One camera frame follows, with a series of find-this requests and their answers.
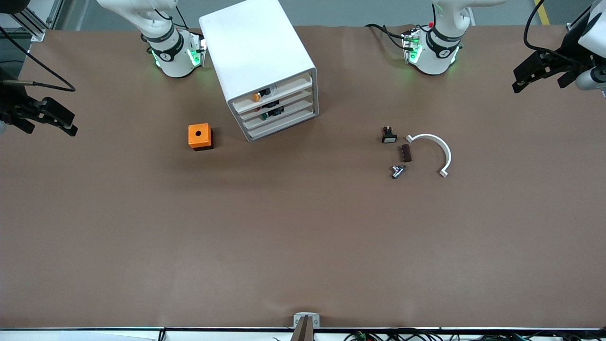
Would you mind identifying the white drawer cabinet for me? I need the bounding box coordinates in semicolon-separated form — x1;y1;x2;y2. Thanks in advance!
198;0;320;143

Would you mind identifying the orange box with hole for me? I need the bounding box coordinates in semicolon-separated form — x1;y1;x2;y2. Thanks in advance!
188;123;214;152

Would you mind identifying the brown table cover sheet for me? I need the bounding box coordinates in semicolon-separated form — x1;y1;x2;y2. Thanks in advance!
0;24;606;330

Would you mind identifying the aluminium frame profile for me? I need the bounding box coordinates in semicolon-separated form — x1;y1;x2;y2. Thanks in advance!
567;4;592;34
45;0;65;29
9;0;48;42

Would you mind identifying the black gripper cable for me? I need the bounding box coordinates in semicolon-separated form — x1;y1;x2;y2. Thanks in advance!
0;26;76;92
523;0;592;64

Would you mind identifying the white curved bracket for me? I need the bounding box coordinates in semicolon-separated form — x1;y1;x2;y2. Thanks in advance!
406;134;452;178

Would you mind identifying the black base cable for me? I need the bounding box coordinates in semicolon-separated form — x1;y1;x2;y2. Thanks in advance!
365;23;409;50

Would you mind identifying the black cable bundle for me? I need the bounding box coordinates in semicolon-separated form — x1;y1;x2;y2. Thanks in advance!
346;328;606;341

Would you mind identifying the grey metal bracket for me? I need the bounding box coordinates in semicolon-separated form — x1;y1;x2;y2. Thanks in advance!
293;312;321;329

